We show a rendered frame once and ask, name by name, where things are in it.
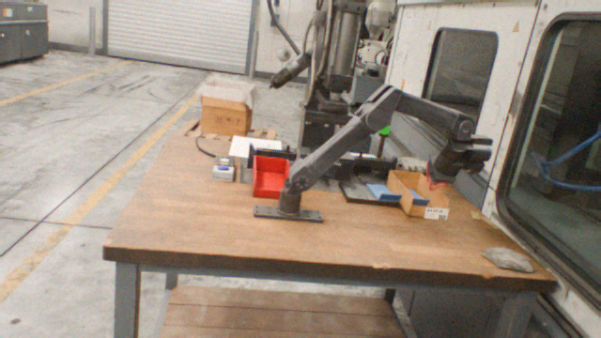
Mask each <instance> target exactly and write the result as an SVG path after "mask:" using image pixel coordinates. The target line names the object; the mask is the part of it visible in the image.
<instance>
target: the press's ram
mask: <svg viewBox="0 0 601 338"><path fill-rule="evenodd" d="M341 93H344V91H342V90H334V89H331V91H321V90H316V98H317V100H318V101H319V102H320V104H318V105H317V108H316V107H310V106H301V111H300V115H301V118H302V120H303V121H306V122H305V123H306V124H311V123H312V122H315V123H318V124H325V125H324V126H325V127H329V125H333V126H334V124H336V125H338V128H343V127H344V125H346V124H347V123H348V121H349V120H350V119H351V118H353V117H354V116H355V115H354V114H352V113H351V112H350V111H348V110H347V107H348V104H347V102H346V101H345V100H344V99H343V98H342V97H341Z"/></svg>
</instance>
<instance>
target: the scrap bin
mask: <svg viewBox="0 0 601 338"><path fill-rule="evenodd" d="M289 169H290V167H289V163H288V159H284V158H274V157H267V156H257V155H254V170H253V179H254V188H253V198H260V199H269V200H279V199H280V192H281V189H282V188H283V187H284V186H285V179H286V178H287V177H288V170H289Z"/></svg>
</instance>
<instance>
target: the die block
mask: <svg viewBox="0 0 601 338"><path fill-rule="evenodd" d="M297 153H298V155H297V158H296V162H297V161H299V160H300V158H302V159H304V158H306V157H300V154H299V151H297ZM339 162H340V163H341V167H339V169H337V168H336V167H334V166H333V165H331V169H330V172H331V177H332V179H333V180H338V181H339V180H343V181H351V177H352V172H353V167H354V162H348V161H339Z"/></svg>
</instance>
